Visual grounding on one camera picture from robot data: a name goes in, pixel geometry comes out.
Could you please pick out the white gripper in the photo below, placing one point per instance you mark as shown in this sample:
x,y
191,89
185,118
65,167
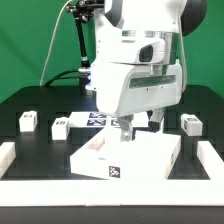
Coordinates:
x,y
123,90

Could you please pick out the black camera stand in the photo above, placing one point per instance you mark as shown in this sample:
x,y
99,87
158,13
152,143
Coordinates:
x,y
82,12

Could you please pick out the white marker sheet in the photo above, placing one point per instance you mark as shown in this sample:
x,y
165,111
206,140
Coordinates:
x,y
95,119

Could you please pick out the white square tabletop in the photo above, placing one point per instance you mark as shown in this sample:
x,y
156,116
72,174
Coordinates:
x,y
149,156

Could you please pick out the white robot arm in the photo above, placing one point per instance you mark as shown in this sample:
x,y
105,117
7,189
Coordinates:
x,y
140,64

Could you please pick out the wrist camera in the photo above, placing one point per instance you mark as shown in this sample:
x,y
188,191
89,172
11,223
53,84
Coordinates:
x,y
140,52

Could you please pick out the white U-shaped fence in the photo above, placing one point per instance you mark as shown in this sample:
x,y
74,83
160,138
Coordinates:
x,y
112,193

